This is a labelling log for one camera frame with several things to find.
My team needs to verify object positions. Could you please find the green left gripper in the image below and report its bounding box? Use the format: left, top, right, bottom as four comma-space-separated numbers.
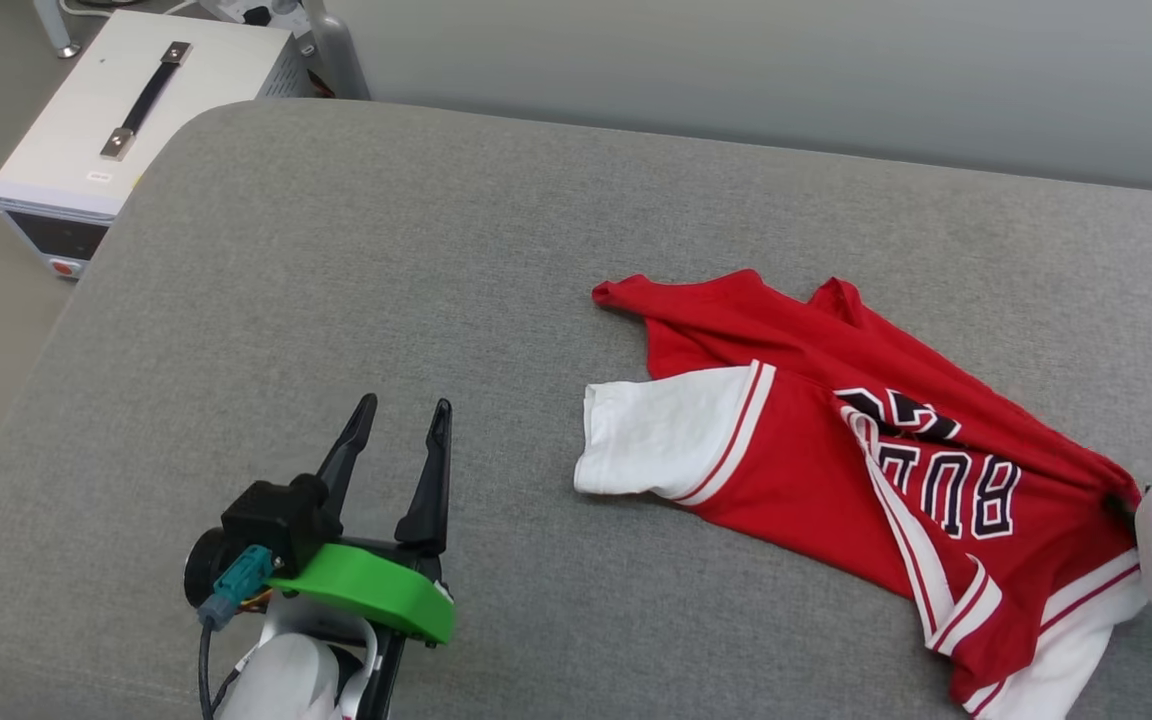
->
266, 393, 457, 646

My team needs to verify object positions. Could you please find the black strap box handle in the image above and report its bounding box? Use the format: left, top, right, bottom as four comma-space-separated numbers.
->
101, 42, 193, 161

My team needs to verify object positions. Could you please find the white floor cable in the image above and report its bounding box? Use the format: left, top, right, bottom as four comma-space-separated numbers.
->
61, 0, 199, 19

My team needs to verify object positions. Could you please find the white power strip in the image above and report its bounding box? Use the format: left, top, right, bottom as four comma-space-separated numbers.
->
198, 0, 312, 31

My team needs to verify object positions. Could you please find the left arm teal-plug cable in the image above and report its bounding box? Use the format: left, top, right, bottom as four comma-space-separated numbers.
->
198, 545, 277, 720

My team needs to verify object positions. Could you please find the red and white jersey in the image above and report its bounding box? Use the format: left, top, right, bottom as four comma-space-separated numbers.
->
574, 268, 1152, 720

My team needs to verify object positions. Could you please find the white metal equipment box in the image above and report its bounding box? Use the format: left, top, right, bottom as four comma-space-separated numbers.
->
0, 10, 312, 281

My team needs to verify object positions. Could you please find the white partition panel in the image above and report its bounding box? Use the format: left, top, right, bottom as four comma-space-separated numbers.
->
321, 0, 1152, 196

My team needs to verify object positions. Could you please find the grey partition frame post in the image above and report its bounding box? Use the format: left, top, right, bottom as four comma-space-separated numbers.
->
301, 0, 372, 101

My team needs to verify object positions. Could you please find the grey metal pole foot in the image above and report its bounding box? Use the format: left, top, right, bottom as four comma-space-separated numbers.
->
33, 0, 82, 59

